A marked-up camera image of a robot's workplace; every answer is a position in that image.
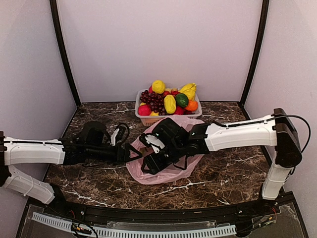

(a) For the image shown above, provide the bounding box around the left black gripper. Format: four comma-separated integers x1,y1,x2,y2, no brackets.
86,142,143,166

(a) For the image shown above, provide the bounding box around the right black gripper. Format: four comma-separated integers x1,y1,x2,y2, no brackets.
141,140,185,174

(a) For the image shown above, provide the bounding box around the pink plastic bag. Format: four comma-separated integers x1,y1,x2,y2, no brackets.
125,114,206,185

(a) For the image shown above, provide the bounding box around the dark purple grape bunch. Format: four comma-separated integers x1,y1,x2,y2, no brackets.
140,90,166,116

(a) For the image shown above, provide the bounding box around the yellow fruit from bag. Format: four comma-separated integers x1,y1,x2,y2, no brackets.
179,83,196,101

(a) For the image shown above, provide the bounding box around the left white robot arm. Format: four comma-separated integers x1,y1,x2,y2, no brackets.
0,132,142,216

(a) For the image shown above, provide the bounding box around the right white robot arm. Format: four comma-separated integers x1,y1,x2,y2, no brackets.
139,108,304,215

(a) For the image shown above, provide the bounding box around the red fruit front right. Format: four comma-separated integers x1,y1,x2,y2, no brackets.
174,106,185,115

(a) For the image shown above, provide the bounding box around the orange fruit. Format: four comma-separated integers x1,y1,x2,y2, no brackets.
185,100,199,112

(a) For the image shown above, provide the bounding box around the pink fruit front left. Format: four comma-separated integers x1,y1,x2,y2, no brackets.
138,104,152,116

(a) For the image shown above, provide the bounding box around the white plastic basket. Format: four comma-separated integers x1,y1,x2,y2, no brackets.
135,89,202,126

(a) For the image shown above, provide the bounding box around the green lime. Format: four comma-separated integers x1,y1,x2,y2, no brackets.
175,93,189,108

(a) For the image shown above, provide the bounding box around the yellow banana bunch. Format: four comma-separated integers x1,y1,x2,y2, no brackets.
190,83,197,91

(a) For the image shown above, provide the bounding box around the large yellow lemon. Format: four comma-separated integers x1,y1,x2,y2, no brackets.
152,80,166,94

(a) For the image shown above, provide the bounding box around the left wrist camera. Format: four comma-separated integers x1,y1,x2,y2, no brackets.
110,122,130,146

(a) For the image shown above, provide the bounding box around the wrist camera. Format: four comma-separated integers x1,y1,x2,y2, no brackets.
139,133,165,154
110,122,130,146

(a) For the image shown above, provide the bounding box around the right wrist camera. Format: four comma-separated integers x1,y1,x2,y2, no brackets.
139,133,165,154

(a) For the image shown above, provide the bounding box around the black front rail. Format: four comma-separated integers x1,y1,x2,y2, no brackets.
44,192,295,225

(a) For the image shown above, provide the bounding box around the white cable duct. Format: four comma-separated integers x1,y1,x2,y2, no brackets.
32,212,237,238

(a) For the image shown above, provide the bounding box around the right black frame post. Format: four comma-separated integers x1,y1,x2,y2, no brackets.
239,0,269,108

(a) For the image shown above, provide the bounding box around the black frame post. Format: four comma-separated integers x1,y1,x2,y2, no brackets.
49,0,81,108
239,0,269,108

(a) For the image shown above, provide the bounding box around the left black frame post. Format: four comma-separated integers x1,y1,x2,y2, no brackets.
49,0,81,108

